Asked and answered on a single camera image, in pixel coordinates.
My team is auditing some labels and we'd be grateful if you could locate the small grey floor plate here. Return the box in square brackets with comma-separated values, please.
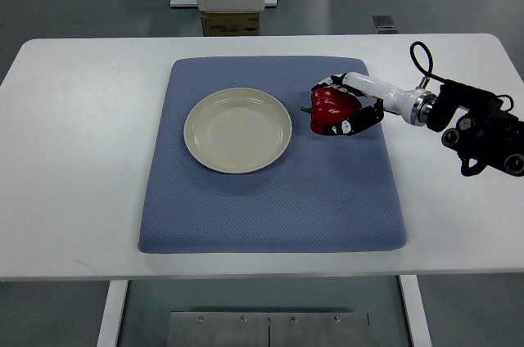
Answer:
[373, 15, 395, 29]

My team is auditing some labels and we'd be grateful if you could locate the cardboard box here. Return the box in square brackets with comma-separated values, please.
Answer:
[201, 12, 260, 37]

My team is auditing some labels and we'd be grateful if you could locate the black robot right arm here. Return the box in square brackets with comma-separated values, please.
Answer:
[409, 41, 523, 177]

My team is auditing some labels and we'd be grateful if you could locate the white base bar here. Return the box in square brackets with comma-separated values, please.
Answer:
[169, 0, 278, 10]

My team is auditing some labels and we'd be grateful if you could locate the right white table leg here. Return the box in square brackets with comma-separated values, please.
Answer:
[398, 275, 432, 347]

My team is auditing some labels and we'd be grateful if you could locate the left white table leg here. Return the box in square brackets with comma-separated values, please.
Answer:
[96, 280, 129, 347]

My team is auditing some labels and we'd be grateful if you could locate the cream round plate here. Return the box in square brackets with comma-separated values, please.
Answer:
[183, 88, 292, 174]

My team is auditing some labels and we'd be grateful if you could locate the white table leg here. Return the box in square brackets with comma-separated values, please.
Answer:
[96, 280, 129, 347]
[398, 275, 432, 347]

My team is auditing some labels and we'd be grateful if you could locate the red bell pepper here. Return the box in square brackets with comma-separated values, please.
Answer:
[300, 88, 362, 136]

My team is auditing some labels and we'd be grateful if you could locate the metal floor plate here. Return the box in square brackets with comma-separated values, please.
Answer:
[166, 311, 372, 346]

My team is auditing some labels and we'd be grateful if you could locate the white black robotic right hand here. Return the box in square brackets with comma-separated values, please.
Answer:
[311, 72, 436, 136]

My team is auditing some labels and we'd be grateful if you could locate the blue quilted mat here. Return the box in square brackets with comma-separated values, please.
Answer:
[138, 56, 407, 254]

